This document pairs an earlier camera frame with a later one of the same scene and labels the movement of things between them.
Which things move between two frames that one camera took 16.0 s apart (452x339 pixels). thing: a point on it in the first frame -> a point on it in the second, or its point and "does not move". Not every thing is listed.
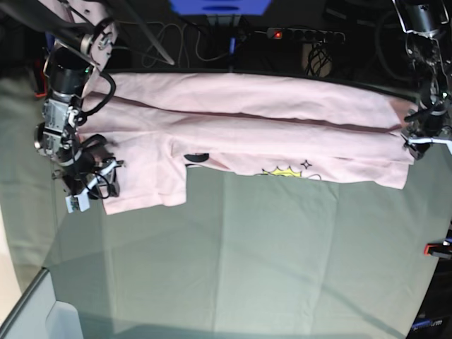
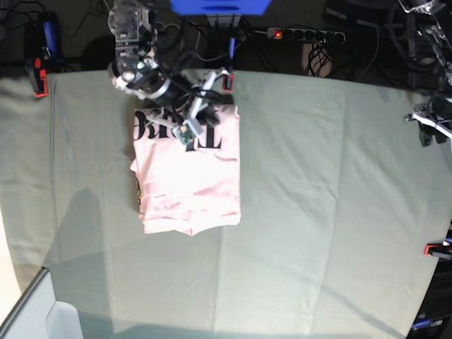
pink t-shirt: [153, 124] -> [188, 188]
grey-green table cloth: [248, 256] does not move
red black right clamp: [442, 249] does not move
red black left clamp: [39, 78] does not move
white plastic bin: [37, 315] does not move
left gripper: [84, 167] -> [189, 128]
